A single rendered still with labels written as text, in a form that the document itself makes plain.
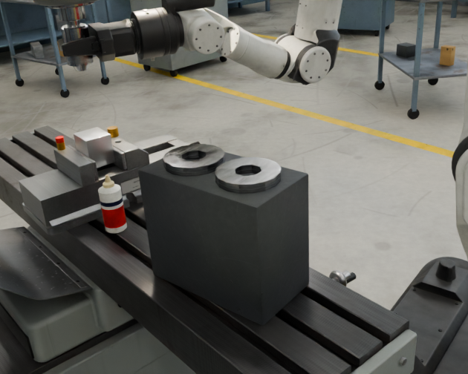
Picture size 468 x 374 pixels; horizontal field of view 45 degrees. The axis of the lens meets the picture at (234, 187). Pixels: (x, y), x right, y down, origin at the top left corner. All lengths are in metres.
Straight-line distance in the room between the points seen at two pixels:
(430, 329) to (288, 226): 0.64
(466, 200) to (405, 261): 1.60
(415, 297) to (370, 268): 1.15
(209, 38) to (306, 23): 0.25
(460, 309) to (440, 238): 1.43
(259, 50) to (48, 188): 0.50
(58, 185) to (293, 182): 0.52
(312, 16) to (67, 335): 0.79
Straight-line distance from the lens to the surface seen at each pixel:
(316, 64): 1.23
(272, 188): 0.74
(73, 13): 1.06
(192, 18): 1.10
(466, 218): 1.06
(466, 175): 1.03
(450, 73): 4.35
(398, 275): 2.53
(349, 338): 0.79
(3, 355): 1.18
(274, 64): 1.20
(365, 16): 7.03
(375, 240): 2.76
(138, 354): 1.21
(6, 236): 1.28
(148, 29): 1.07
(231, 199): 0.72
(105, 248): 1.02
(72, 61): 1.08
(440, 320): 1.37
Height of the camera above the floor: 1.44
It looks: 26 degrees down
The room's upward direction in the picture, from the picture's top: 4 degrees counter-clockwise
